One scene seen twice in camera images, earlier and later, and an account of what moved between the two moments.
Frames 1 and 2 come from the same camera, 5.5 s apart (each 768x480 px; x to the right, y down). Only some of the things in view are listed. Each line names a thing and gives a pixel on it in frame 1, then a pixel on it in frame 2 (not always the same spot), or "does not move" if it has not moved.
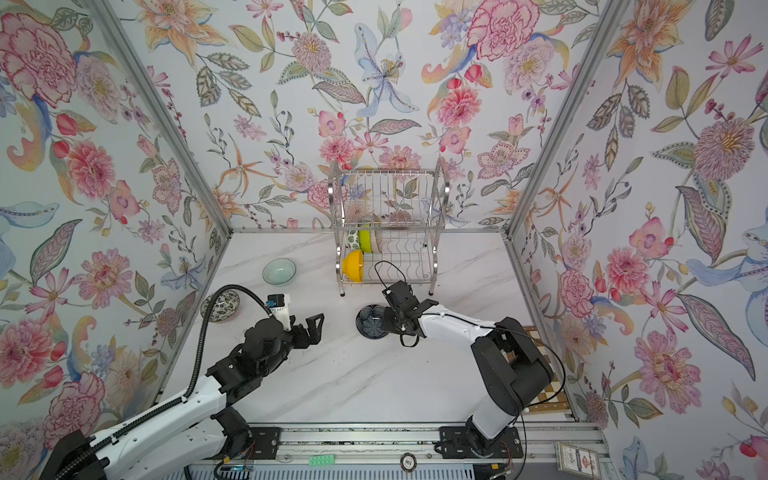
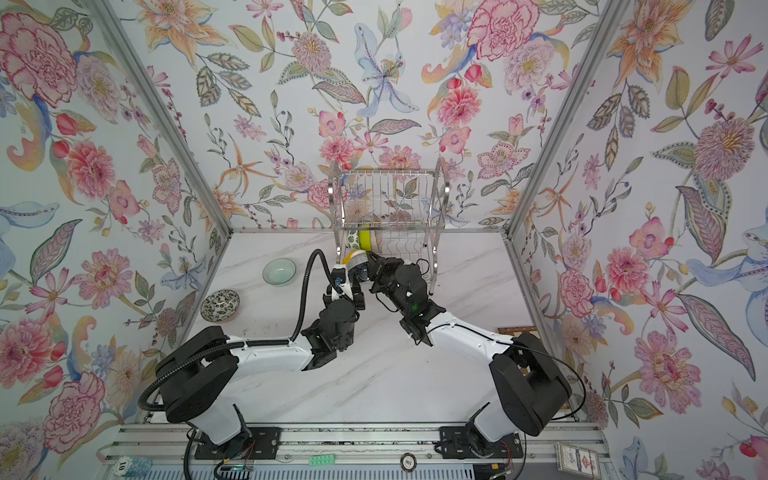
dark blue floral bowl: [370, 321] → [358, 257]
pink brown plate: [377, 241] does not move
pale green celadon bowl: [279, 271] does not move
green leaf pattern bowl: [353, 240] does not move
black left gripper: [315, 336] → [359, 298]
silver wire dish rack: [410, 203] does not move
